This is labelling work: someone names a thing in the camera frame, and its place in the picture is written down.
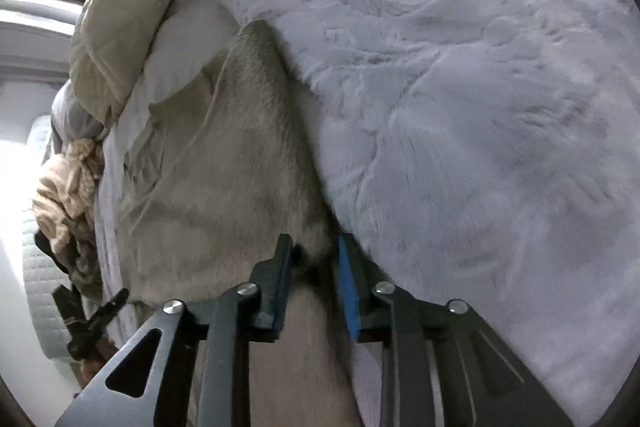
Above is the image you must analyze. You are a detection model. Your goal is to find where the taupe fuzzy sweater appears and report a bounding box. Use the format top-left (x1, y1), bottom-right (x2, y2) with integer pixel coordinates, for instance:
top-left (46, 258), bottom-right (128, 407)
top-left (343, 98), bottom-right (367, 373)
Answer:
top-left (115, 20), bottom-right (360, 426)

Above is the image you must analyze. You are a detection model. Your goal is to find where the dark olive garment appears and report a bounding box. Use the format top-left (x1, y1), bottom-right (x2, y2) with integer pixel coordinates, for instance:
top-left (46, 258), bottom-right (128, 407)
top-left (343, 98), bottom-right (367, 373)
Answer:
top-left (34, 231), bottom-right (103, 303)

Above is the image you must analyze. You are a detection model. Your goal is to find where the white quilted mattress side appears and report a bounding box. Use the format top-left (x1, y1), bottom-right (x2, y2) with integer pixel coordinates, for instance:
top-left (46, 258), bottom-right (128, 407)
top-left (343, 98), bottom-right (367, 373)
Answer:
top-left (22, 208), bottom-right (73, 363)

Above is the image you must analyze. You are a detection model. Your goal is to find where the cream striped knit garment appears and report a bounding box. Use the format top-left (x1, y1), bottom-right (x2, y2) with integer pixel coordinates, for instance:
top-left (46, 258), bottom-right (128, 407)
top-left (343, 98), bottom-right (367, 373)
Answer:
top-left (32, 138), bottom-right (104, 257)

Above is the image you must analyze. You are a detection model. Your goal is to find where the grey pillow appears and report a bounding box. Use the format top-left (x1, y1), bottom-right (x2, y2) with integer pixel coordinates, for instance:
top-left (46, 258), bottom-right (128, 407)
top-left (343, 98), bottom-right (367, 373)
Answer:
top-left (51, 80), bottom-right (104, 154)

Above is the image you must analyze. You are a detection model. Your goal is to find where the lavender plush bed blanket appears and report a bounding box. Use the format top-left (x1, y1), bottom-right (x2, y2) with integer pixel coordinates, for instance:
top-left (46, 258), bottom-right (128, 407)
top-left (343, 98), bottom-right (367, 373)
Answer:
top-left (96, 0), bottom-right (639, 426)

